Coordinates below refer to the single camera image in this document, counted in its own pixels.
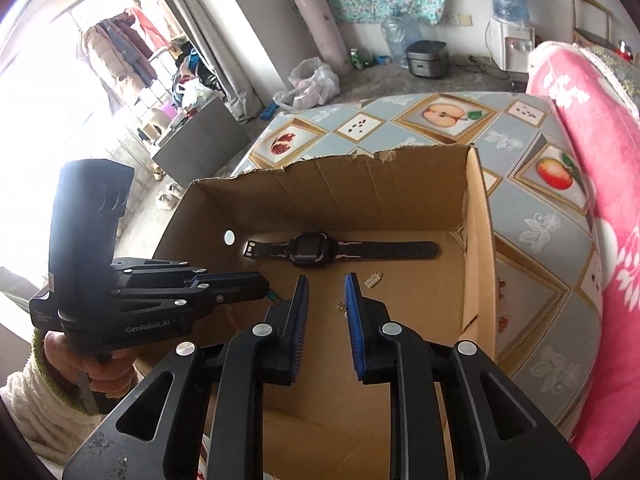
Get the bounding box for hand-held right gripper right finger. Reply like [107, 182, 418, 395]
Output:
[344, 272, 591, 480]

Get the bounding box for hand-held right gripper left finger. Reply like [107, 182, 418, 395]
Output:
[62, 274, 311, 480]

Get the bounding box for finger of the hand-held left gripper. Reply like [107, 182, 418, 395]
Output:
[111, 286, 269, 321]
[114, 258, 271, 289]

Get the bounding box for brown cardboard box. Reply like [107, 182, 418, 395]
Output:
[131, 144, 501, 480]

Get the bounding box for black smart watch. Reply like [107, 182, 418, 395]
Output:
[244, 232, 440, 268]

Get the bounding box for person's left forearm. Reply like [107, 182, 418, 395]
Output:
[0, 330, 118, 468]

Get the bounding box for person's left hand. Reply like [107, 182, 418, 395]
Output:
[44, 332, 137, 398]

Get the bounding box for grey cabinet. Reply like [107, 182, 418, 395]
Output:
[151, 95, 251, 181]

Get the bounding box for hanging coats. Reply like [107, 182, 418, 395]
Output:
[75, 7, 173, 111]

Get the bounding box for pile of bags and clothes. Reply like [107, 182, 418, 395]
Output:
[170, 40, 226, 111]

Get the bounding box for white plastic bag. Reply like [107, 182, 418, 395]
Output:
[272, 57, 342, 113]

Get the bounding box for grey curtain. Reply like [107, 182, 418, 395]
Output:
[145, 0, 278, 123]

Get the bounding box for pink rolled mat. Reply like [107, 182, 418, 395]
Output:
[290, 0, 353, 75]

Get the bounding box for grey rice cooker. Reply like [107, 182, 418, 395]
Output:
[405, 40, 450, 80]

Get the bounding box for empty clear water jug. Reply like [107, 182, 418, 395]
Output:
[381, 4, 426, 68]

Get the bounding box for pink floral blanket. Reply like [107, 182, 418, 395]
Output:
[525, 40, 640, 466]

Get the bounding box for white water dispenser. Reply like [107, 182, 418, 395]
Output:
[487, 14, 535, 72]

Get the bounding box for grey patterned cushion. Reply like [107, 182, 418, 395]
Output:
[570, 42, 640, 92]

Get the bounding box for wooden chair frame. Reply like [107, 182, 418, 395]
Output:
[570, 0, 615, 48]

